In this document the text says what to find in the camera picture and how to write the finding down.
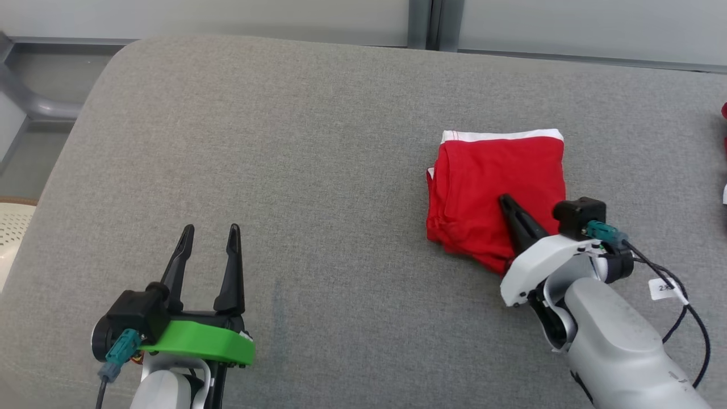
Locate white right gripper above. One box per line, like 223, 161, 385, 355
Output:
498, 194, 603, 308

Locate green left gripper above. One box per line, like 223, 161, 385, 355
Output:
139, 223, 255, 366

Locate red shorts with white trim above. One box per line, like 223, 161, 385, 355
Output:
426, 129, 567, 276

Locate red white basketball jersey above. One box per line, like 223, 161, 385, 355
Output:
720, 101, 727, 206

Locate grey fabric sofa cushion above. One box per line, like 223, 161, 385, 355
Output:
0, 35, 727, 409

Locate cream perforated laundry basket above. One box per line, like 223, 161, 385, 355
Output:
0, 197, 37, 293

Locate grey curved partition leg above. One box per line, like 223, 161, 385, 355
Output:
0, 34, 86, 121

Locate right camera cable teal plug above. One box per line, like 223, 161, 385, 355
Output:
585, 220, 711, 390

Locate camera cable teal plug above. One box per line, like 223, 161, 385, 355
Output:
585, 220, 711, 390
95, 328, 143, 409

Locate left camera cable teal plug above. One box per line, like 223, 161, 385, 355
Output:
95, 328, 143, 409

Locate white cable label tag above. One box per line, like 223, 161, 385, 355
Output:
649, 278, 689, 304

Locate grey partition bottom rail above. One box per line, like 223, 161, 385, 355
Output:
457, 48, 727, 73

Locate grey partition post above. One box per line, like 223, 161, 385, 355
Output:
408, 0, 465, 52

